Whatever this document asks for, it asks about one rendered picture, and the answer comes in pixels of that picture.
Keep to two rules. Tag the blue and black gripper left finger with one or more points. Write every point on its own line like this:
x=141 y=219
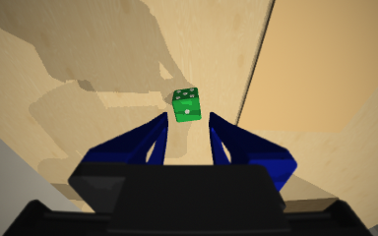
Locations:
x=133 y=146

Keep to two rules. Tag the green die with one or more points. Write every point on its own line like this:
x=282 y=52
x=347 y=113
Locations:
x=186 y=105

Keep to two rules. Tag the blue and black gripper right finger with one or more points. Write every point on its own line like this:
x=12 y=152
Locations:
x=245 y=147

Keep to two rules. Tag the tan flat mat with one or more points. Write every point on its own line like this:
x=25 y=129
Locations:
x=316 y=66

